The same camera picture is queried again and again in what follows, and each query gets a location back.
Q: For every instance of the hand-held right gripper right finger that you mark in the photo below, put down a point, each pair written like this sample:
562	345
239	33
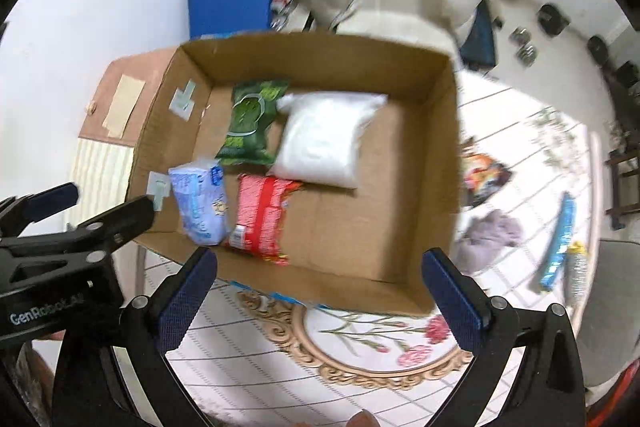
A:
452	302

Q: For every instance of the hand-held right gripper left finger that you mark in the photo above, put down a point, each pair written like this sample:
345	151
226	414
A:
186	304

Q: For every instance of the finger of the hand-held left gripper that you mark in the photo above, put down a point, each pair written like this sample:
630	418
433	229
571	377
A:
117	223
50	202

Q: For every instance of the brown cardboard box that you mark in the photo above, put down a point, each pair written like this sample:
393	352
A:
380	187

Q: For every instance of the white soft plastic bag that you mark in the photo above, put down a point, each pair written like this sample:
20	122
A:
320	142

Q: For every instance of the person's right hand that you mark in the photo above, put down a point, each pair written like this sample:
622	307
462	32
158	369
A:
364	420

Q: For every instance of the grey crumpled cloth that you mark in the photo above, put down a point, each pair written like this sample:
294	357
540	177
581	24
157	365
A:
487	234

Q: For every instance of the light blue tissue pack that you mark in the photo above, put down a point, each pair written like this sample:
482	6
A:
200	202

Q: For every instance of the floral printed tablecloth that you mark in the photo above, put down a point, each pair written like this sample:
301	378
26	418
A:
250	372

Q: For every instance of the red snack packet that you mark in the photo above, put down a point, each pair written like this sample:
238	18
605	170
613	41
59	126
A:
260	217

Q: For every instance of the long blue packet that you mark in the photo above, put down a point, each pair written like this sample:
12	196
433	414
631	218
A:
557	242

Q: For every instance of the dark colourful snack packet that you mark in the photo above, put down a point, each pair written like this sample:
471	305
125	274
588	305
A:
484	179

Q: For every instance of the clear plastic bottle yellow cap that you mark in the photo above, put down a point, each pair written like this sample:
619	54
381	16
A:
576	274

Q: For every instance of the grey chair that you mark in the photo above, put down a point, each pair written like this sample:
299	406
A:
612	307

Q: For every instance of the green snack packet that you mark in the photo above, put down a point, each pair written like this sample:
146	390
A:
250	119

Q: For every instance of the dark wooden stool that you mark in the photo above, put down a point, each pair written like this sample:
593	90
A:
622	187

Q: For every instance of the small red white box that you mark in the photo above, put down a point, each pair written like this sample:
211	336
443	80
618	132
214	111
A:
282	4

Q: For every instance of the black weight plate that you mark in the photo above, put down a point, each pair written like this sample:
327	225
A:
597	49
552	19

